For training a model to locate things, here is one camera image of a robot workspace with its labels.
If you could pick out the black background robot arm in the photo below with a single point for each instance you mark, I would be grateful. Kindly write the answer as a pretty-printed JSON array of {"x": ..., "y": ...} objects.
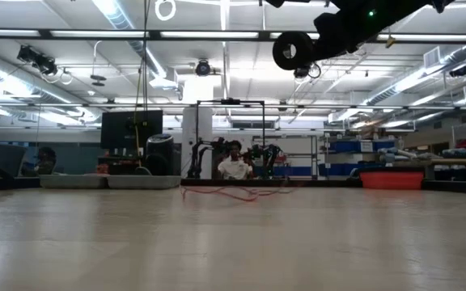
[
  {"x": 196, "y": 161},
  {"x": 273, "y": 157}
]

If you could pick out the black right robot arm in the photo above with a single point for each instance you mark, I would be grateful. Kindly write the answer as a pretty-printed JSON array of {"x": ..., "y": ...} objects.
[{"x": 399, "y": 10}]

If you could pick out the yellow hanging tag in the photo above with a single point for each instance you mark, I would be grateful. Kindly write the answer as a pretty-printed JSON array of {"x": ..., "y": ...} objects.
[{"x": 391, "y": 41}]

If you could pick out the shelf with blue bins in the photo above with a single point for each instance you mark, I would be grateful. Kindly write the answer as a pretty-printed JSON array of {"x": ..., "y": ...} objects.
[{"x": 346, "y": 145}]

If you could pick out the small red plastic bin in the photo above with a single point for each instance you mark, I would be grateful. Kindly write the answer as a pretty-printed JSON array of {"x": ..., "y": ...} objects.
[{"x": 391, "y": 180}]

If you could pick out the person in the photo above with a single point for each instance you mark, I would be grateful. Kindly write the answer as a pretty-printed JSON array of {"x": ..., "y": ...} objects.
[
  {"x": 47, "y": 161},
  {"x": 235, "y": 167}
]

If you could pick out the wooden workbench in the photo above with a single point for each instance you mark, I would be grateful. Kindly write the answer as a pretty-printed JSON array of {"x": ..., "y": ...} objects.
[{"x": 459, "y": 161}]

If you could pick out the black monitor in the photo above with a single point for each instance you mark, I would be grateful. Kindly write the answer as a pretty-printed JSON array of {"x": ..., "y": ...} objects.
[{"x": 119, "y": 129}]

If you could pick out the grey tool kit case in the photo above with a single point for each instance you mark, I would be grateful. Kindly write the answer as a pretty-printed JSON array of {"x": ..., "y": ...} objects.
[{"x": 144, "y": 182}]

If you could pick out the black ceiling mounted device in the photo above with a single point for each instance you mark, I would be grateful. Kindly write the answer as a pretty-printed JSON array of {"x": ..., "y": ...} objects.
[{"x": 36, "y": 60}]

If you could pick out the black background rig frame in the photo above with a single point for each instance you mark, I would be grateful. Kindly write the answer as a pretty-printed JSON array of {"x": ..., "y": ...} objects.
[{"x": 231, "y": 101}]

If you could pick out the black round overhead camera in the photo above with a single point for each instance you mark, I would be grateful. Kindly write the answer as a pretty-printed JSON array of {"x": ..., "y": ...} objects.
[{"x": 202, "y": 68}]

